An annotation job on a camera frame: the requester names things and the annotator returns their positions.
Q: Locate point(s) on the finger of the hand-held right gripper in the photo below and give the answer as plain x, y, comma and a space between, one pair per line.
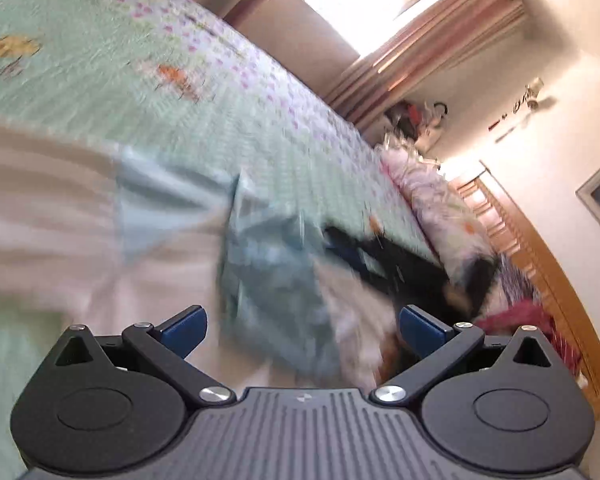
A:
355, 252

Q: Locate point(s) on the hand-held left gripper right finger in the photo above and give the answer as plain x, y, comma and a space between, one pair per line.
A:
422, 332

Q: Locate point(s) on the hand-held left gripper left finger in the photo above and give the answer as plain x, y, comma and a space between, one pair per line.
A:
185, 330

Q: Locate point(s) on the light blue and white garment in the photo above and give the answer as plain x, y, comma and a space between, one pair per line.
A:
155, 240

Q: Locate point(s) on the floral white duvet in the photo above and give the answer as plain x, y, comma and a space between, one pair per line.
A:
440, 205

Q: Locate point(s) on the black patterned cloth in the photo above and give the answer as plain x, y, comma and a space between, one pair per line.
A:
515, 280

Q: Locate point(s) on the red striped cloth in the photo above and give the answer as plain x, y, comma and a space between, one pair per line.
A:
525, 332

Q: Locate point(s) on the wooden headboard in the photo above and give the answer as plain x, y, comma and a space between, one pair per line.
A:
545, 270

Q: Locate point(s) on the cluttered bedside table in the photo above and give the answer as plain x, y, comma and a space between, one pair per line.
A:
415, 125

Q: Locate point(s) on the bright window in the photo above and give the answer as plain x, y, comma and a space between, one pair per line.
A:
360, 0

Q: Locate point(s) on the green quilted bee bedspread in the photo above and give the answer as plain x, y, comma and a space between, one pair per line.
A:
130, 70

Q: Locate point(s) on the wall hanging ornaments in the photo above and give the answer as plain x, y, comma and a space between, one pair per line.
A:
525, 105

